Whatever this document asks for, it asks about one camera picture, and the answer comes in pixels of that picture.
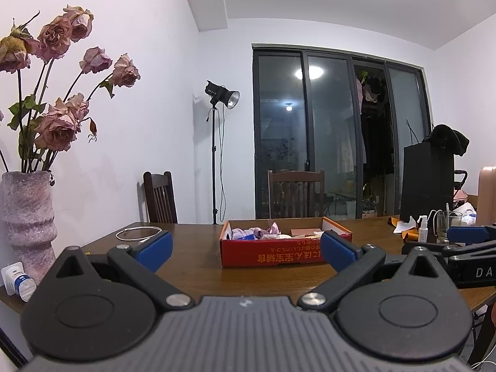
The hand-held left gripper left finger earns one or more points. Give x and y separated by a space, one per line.
155 248

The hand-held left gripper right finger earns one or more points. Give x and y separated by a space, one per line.
339 251

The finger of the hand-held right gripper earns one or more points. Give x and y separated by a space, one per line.
467 235
465 250

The orange red cardboard box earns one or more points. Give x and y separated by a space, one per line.
267 254

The pink satin bow scrunchie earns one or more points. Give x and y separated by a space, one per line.
267 231

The purple fuzzy sock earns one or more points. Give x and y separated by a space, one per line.
238 232

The blue packet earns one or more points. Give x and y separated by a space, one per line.
247 237

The white charger plug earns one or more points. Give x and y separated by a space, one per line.
142 241

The white plastic bag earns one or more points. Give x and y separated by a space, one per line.
469 213

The clear drinking glass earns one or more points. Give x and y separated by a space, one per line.
443 226

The white straw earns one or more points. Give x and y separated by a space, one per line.
448 217

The white spray bottle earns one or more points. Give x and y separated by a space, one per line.
423 232

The pink suitcase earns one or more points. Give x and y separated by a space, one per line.
487 195

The dark wooden slatted chair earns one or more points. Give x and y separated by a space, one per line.
296 193
159 197

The orange and white wrapper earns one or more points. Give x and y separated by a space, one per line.
405 225

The tall black bag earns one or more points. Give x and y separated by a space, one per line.
424 182

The black studio light on stand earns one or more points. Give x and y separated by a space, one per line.
213 143

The black framed sliding glass door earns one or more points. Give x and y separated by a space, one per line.
283 143

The pink speckled ceramic vase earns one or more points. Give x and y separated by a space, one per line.
27 217

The small white box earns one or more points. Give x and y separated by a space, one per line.
11 279

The hanging pink garment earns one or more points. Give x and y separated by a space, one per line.
359 87

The hanging dark clothes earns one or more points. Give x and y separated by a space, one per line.
375 89

